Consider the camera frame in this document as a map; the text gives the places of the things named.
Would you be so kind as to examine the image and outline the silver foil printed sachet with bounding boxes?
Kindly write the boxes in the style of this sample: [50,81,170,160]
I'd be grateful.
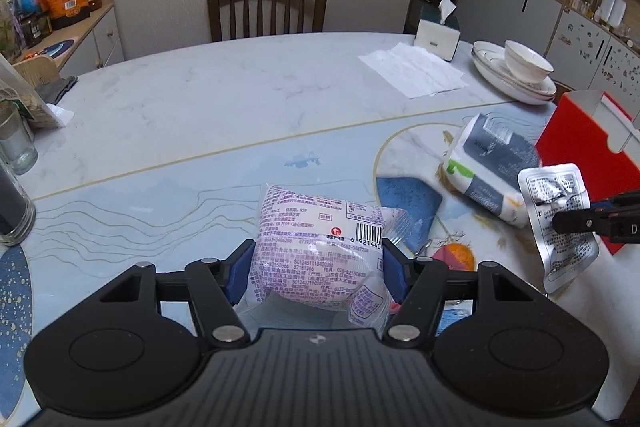
[518,164,600,295]

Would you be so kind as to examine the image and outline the pink printed snack bag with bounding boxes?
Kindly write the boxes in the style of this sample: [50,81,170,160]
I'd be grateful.
[240,185,413,329]

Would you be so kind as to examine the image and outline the red white cardboard box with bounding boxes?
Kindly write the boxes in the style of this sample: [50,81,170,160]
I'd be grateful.
[536,91,639,254]

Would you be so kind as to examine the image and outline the white gold-rimmed bowl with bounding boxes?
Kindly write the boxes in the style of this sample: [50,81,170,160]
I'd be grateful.
[504,40,554,83]

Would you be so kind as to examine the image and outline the glass jar with dark contents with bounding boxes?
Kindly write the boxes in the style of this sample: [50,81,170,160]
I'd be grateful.
[0,161,36,246]

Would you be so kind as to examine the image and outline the white paper sheet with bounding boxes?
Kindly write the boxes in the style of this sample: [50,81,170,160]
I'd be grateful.
[359,43,468,98]

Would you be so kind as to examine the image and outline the small drinking glass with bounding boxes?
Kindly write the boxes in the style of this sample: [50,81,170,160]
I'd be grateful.
[0,101,38,176]

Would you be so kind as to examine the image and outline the green white tissue box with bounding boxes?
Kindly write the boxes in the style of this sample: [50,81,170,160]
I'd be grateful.
[413,0,460,62]

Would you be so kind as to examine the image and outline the white side cabinet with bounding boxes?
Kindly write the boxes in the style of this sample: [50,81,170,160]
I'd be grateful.
[17,0,126,76]

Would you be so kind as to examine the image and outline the clear plastic noodle bag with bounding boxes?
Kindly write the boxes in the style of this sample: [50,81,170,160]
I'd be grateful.
[1,55,77,129]

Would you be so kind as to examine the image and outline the blue round mouse pad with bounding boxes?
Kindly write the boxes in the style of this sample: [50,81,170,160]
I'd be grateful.
[28,39,76,60]

